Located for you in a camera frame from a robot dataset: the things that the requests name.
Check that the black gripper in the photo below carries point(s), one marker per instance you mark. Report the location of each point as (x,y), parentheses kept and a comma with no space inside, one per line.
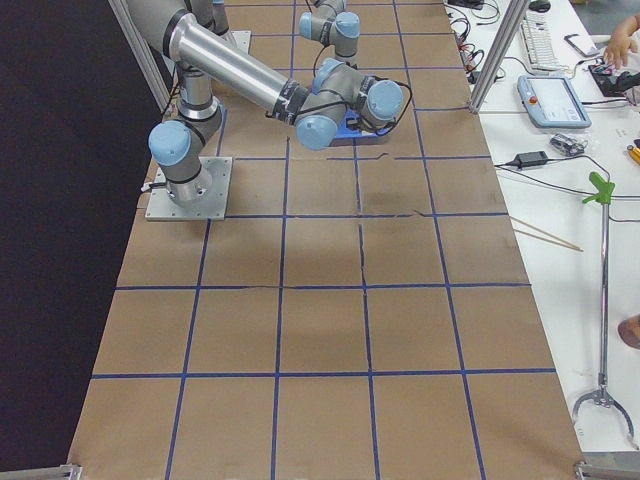
(354,122)

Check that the green handled reacher grabber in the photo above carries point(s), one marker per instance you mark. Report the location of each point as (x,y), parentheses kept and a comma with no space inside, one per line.
(600,396)

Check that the blue plastic tray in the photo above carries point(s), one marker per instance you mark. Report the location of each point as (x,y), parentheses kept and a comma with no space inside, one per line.
(341,140)

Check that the white keyboard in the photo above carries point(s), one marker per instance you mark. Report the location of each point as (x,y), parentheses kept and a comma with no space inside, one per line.
(535,34)

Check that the aluminium frame post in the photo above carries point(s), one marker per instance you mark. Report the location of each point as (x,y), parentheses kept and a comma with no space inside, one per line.
(507,30)

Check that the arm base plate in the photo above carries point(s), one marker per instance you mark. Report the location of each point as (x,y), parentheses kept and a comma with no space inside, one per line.
(240,39)
(205,197)

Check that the teach pendant tablet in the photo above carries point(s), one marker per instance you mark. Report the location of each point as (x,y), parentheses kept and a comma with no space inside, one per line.
(551,102)

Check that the black power adapter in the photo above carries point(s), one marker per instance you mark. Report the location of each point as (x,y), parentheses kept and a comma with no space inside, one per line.
(530,159)

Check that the black smartphone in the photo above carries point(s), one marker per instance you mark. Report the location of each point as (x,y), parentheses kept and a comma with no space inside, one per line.
(583,44)

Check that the wooden chopstick pair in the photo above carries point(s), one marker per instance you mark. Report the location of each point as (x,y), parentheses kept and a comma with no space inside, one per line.
(527,229)

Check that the person hand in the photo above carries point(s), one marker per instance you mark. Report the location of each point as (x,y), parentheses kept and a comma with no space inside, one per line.
(619,48)

